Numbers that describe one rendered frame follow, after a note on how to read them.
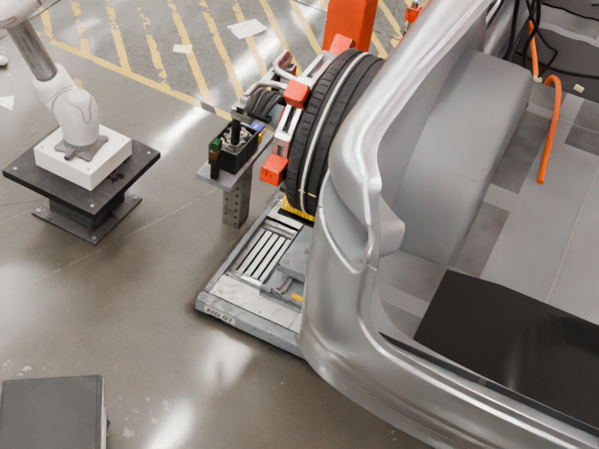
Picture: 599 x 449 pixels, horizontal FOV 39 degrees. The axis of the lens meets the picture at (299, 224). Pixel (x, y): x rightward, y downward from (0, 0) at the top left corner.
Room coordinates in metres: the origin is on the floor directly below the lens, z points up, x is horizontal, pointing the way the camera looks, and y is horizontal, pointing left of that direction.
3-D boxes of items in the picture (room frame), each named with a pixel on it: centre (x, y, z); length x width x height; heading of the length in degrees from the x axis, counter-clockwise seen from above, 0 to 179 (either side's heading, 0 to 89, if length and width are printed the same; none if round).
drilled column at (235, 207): (2.88, 0.31, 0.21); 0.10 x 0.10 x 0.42; 70
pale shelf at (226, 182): (2.85, 0.32, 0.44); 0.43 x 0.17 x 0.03; 160
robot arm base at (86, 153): (2.79, 1.02, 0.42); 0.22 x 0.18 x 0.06; 167
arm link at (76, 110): (2.82, 1.02, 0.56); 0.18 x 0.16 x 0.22; 44
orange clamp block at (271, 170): (2.33, 0.12, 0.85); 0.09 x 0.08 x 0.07; 160
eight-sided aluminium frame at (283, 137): (2.63, 0.02, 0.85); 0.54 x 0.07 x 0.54; 160
